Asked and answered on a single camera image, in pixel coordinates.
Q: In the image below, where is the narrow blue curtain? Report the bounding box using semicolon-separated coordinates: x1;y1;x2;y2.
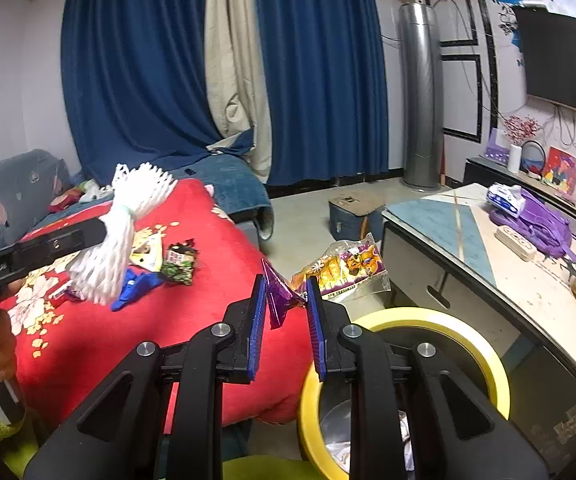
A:
253;0;390;187

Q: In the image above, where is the blue storage stool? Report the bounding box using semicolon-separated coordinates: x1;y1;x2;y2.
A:
328;192;386;250

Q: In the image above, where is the round framed ornament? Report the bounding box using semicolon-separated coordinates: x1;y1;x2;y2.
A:
520;140;546;178

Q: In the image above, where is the black flat television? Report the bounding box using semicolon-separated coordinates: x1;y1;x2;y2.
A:
512;5;576;123

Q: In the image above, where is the yellow rimmed trash bin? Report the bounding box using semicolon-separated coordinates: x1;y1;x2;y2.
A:
298;307;511;480

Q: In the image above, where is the purple tissue box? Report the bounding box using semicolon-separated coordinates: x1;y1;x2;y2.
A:
484;127;511;161

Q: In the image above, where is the colourful painting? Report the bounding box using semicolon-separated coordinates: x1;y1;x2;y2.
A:
542;146;576;196

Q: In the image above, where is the yellow white snack bag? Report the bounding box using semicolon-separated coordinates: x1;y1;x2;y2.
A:
129;232;165;267

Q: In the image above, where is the silver tower air conditioner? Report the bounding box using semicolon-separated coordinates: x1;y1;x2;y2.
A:
399;0;444;191

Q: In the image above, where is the wide blue curtain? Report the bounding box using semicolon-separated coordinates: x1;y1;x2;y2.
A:
60;0;256;186

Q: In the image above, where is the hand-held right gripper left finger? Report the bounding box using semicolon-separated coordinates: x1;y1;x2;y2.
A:
23;274;269;480

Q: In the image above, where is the green black snack wrapper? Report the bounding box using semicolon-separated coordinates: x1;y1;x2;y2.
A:
160;242;199;286

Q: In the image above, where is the blue white tissue pack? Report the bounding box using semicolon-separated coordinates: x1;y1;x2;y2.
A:
485;183;526;218

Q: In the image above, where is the white power strip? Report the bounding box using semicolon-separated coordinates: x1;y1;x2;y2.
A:
496;225;539;261

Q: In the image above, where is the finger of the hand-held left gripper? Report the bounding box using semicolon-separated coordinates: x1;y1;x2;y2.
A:
10;217;110;267

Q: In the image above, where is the blue plastic bag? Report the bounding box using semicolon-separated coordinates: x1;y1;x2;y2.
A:
110;267;165;312

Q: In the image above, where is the white plush toy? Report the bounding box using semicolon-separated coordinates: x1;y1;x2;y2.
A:
80;180;114;203

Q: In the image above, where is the white blue coffee table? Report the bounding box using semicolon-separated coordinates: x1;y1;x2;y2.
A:
382;182;576;476

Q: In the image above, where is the blue sofa cover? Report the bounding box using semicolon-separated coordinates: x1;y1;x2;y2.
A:
168;130;274;241

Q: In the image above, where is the white foam fruit net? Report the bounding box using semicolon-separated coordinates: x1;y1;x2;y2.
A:
65;162;176;307

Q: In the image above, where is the red floral blanket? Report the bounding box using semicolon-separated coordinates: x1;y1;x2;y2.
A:
0;177;314;428

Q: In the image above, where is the beige curtain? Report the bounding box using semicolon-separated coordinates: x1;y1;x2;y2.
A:
203;0;274;183

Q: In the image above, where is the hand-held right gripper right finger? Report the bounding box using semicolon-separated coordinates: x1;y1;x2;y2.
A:
305;276;551;480

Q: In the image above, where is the white printed plastic bag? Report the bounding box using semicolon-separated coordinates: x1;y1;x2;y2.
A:
328;410;416;473

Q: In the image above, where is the dark television cabinet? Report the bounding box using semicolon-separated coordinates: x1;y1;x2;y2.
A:
463;156;576;233

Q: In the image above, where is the orange purple snack bag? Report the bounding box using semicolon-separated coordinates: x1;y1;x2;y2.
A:
290;234;391;303

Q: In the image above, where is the white vase with pink flowers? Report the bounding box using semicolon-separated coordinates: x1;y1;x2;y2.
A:
503;115;541;175

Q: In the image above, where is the purple foil wrapper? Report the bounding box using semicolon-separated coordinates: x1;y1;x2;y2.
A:
262;260;308;331

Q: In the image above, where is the purple backpack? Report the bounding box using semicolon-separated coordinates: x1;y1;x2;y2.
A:
489;189;576;263

